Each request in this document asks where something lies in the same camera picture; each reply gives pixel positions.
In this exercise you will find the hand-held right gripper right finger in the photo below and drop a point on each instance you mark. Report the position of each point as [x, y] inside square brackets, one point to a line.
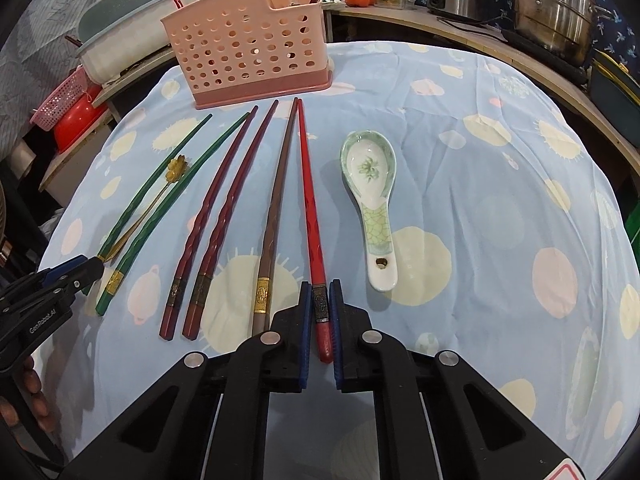
[336, 340]

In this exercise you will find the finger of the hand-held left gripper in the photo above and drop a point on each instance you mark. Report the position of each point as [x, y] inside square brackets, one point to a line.
[90, 272]
[65, 267]

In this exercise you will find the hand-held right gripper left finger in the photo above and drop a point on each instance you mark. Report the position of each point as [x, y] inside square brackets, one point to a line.
[303, 335]

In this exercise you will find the dark red wavy chopstick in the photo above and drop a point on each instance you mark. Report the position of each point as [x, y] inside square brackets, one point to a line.
[200, 230]
[225, 225]

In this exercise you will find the bright red chopstick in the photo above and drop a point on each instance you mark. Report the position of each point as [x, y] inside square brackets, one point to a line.
[310, 210]

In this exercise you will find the gold flower spoon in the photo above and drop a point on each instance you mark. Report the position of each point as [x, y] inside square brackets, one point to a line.
[176, 169]

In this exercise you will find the white green ceramic spoon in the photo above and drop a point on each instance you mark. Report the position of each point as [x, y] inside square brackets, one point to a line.
[367, 165]

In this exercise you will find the pink perforated utensil holder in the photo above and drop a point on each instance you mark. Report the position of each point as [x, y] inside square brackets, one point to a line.
[240, 50]

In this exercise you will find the person's left hand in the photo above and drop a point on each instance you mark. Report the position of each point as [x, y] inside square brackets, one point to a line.
[35, 385]

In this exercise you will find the red plastic basin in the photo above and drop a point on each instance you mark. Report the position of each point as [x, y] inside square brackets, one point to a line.
[77, 125]

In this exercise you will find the pink plastic basket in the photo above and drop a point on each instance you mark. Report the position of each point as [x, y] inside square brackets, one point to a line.
[60, 100]

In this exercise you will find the dark chopstick in dish box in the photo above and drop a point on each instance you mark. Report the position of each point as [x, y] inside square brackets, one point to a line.
[72, 40]

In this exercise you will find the grey checked cloth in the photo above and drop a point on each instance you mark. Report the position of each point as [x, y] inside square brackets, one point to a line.
[40, 25]

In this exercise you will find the white dish box green lid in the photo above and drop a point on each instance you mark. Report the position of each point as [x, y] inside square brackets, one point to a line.
[125, 25]

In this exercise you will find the wooden curved counter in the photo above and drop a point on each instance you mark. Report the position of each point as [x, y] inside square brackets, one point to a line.
[450, 27]

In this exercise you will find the clear food container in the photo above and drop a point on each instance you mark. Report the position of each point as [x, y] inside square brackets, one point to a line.
[395, 0]

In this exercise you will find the black induction cooker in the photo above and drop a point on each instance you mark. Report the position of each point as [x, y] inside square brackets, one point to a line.
[560, 67]

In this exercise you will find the green yellow pot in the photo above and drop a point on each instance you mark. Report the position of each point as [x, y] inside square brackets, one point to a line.
[615, 90]

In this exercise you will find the steel steamer pot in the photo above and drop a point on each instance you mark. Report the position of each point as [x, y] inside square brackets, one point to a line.
[550, 10]

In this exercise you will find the blue floral cloth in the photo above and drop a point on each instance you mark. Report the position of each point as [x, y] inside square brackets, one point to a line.
[620, 25]

